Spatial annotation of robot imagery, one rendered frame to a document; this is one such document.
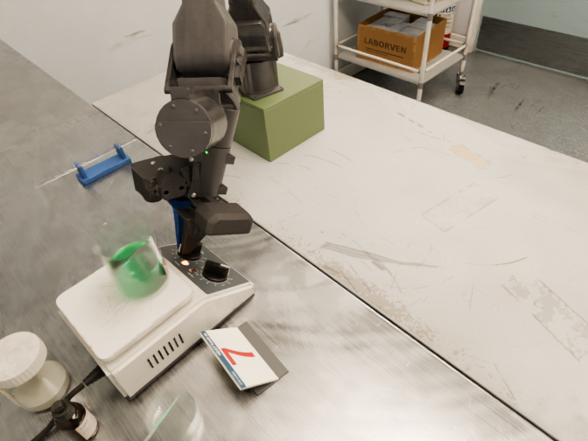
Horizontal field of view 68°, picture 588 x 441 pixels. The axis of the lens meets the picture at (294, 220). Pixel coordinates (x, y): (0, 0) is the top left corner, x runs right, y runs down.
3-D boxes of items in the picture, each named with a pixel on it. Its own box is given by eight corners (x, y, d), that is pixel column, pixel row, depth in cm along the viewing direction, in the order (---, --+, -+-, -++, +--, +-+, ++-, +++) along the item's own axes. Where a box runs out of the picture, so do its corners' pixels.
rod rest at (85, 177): (124, 155, 86) (118, 139, 84) (132, 161, 85) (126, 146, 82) (76, 178, 82) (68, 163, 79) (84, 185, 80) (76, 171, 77)
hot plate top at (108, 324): (143, 246, 57) (140, 241, 56) (198, 295, 50) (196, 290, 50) (55, 304, 51) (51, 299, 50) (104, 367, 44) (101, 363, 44)
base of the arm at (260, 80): (265, 78, 82) (262, 46, 78) (284, 89, 78) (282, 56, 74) (234, 90, 79) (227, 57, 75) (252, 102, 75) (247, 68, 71)
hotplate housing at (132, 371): (200, 250, 66) (187, 212, 61) (258, 296, 59) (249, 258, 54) (62, 349, 55) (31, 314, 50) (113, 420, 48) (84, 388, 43)
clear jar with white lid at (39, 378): (65, 356, 55) (34, 321, 49) (78, 393, 51) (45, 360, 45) (15, 384, 52) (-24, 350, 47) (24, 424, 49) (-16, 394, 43)
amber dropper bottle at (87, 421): (69, 448, 46) (38, 423, 42) (72, 421, 49) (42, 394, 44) (98, 439, 47) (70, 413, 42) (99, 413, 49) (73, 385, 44)
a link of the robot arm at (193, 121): (179, 42, 51) (132, 35, 40) (248, 39, 50) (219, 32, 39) (190, 139, 55) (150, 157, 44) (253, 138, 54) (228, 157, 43)
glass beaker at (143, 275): (116, 273, 53) (88, 223, 47) (169, 256, 54) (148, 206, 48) (121, 318, 48) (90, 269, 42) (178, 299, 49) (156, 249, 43)
